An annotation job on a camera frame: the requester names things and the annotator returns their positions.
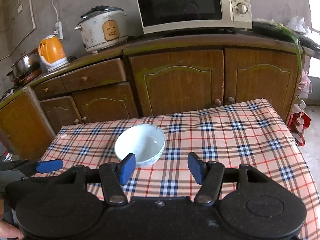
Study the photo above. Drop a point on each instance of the pink cloth bundle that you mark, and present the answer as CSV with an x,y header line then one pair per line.
x,y
305,86

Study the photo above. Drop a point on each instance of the white power strip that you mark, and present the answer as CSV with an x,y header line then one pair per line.
x,y
58,30

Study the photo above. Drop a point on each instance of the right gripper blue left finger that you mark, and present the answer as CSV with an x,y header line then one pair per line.
x,y
113,176

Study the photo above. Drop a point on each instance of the cream microwave oven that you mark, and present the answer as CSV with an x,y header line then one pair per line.
x,y
171,15

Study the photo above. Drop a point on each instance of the wooden kitchen cabinet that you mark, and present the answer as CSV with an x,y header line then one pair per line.
x,y
148,77

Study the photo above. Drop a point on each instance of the person's left hand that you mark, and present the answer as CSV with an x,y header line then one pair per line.
x,y
9,231

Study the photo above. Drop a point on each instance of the plaid tablecloth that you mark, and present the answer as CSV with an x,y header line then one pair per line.
x,y
248,132

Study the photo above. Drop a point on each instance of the orange electric kettle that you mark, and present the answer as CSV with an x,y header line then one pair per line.
x,y
52,53

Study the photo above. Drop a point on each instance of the white plastic bag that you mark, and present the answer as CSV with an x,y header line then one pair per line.
x,y
298,24

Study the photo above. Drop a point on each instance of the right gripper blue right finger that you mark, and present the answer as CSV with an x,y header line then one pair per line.
x,y
209,175

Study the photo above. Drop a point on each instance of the blue patterned ceramic bowl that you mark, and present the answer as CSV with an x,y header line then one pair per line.
x,y
146,142

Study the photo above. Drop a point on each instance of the red gift bag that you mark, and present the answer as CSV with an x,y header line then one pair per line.
x,y
298,123

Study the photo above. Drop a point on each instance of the white rice cooker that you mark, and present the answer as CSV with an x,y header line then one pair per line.
x,y
102,27

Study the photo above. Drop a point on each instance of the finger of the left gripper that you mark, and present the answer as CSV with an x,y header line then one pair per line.
x,y
45,166

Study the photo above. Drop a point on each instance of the induction cooker red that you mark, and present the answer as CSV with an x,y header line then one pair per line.
x,y
21,81

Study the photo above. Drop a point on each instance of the steel pot with lid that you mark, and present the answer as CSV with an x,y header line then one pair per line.
x,y
27,63

